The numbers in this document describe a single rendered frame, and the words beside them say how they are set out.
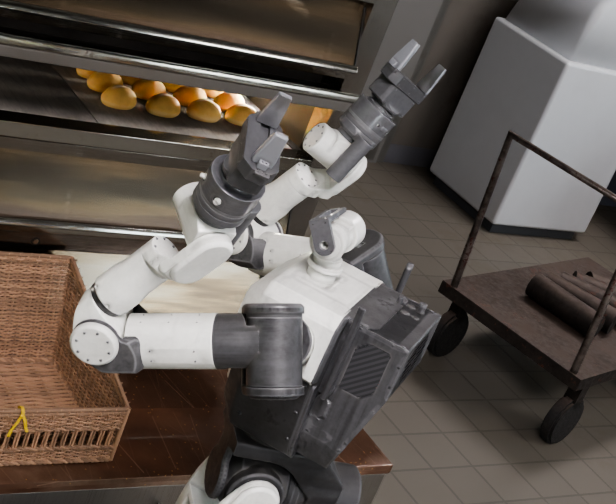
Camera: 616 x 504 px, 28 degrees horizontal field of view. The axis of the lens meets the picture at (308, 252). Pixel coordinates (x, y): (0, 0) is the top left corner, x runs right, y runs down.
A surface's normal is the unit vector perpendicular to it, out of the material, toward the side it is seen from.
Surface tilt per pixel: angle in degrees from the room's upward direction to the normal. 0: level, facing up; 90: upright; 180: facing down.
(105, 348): 98
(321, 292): 0
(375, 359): 90
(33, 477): 0
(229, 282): 70
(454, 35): 90
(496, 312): 0
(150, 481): 90
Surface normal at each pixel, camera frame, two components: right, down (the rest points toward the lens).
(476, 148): -0.80, -0.06
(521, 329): 0.35, -0.85
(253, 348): -0.11, -0.05
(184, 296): 0.57, 0.19
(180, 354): -0.12, 0.50
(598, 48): 0.49, 0.51
